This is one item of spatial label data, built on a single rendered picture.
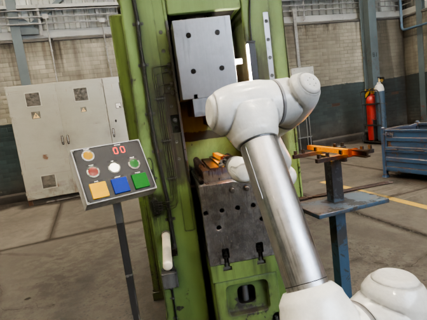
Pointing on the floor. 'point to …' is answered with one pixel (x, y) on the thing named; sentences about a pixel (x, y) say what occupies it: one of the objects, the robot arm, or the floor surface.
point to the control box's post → (126, 260)
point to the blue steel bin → (405, 148)
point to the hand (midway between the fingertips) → (226, 159)
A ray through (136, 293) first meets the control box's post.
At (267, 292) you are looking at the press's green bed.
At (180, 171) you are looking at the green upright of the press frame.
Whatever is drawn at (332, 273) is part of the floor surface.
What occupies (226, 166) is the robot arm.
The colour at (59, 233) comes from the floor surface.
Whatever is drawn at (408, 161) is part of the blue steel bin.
